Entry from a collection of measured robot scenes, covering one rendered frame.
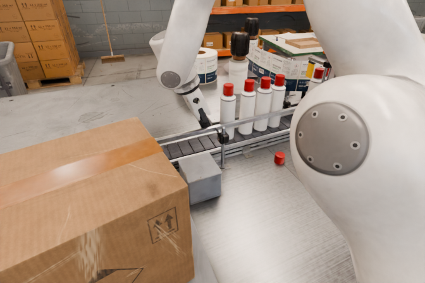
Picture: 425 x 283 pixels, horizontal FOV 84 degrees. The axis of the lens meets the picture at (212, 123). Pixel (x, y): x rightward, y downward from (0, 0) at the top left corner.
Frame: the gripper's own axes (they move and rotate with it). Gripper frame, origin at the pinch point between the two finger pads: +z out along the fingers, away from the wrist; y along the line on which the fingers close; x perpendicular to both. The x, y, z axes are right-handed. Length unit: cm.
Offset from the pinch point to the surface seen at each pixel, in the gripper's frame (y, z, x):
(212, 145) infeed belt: -3.0, 7.5, 1.2
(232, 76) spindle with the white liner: 26.1, 4.5, -23.4
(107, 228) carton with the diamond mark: -41, -25, 22
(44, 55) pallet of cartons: 319, 10, 119
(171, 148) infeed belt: 1.1, 3.0, 13.7
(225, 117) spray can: -2.2, 0.1, -7.0
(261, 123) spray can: -2.5, 10.8, -18.7
